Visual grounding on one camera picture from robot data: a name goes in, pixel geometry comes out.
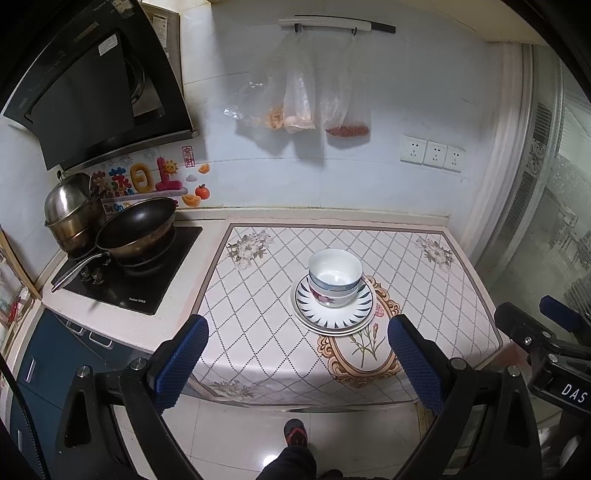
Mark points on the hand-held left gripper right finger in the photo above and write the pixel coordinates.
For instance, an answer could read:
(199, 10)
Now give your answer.
(415, 364)

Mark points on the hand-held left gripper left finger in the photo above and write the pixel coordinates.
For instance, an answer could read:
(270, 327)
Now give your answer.
(182, 364)

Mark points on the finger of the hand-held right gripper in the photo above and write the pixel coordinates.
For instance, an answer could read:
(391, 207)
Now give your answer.
(561, 314)
(517, 323)

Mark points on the red floral white bowl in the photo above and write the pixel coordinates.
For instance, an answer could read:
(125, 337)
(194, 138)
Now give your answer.
(330, 300)

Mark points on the blue striped white plate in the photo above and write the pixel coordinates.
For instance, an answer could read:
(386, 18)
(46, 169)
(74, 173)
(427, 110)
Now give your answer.
(309, 310)

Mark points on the dark rimmed white bowl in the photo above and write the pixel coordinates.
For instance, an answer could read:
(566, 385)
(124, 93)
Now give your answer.
(334, 265)

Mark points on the black glass cooktop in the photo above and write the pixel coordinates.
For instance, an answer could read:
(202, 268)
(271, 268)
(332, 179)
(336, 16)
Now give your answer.
(138, 290)

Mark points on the printed diamond pattern tablecloth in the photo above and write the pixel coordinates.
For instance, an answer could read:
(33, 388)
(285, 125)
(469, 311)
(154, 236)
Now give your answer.
(258, 286)

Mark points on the frosted glass door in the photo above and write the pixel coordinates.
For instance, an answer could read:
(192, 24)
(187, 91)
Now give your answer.
(545, 184)

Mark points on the red black slipper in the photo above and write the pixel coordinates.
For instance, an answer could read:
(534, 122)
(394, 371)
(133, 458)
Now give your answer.
(295, 434)

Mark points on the blue kitchen cabinet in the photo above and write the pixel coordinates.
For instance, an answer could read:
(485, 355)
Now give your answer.
(46, 350)

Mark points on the person's leg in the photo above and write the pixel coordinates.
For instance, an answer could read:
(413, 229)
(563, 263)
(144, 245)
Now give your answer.
(288, 464)

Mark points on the black wok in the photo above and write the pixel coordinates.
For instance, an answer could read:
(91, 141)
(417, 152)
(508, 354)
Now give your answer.
(134, 221)

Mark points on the wooden rack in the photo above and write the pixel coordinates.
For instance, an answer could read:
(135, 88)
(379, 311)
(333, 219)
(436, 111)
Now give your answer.
(14, 286)

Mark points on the stainless steel stacked pot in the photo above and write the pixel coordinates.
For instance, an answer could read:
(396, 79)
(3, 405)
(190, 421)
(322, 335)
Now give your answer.
(69, 207)

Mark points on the clear bag with red dates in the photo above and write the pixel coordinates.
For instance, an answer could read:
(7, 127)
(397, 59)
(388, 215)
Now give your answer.
(346, 124)

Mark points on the clear bag with orange rings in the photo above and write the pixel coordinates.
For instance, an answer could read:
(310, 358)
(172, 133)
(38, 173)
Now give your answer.
(263, 106)

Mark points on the black range hood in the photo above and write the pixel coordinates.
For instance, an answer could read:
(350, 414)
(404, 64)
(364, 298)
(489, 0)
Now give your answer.
(92, 92)

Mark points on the clear bag with pale food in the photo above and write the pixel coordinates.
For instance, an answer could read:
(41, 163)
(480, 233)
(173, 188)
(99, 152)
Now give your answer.
(299, 101)

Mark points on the white wall outlet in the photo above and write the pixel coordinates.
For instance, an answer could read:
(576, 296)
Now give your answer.
(413, 150)
(454, 159)
(436, 153)

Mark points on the colourful wall stickers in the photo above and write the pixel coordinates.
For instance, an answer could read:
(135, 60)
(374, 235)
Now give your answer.
(143, 177)

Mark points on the wall hook rail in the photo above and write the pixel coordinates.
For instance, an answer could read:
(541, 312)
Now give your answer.
(332, 24)

